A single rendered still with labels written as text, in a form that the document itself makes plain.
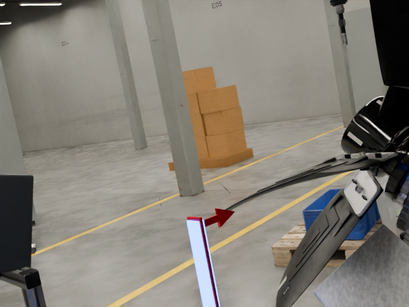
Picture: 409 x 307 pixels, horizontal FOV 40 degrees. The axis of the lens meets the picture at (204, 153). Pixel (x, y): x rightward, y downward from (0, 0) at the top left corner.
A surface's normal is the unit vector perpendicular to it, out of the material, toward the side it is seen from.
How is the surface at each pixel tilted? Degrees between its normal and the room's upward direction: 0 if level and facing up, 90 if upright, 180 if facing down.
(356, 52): 90
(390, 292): 55
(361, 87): 90
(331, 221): 51
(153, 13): 90
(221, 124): 90
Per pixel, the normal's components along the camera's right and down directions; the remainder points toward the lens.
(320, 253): -0.84, -0.51
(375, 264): -0.29, -0.42
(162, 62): -0.60, 0.21
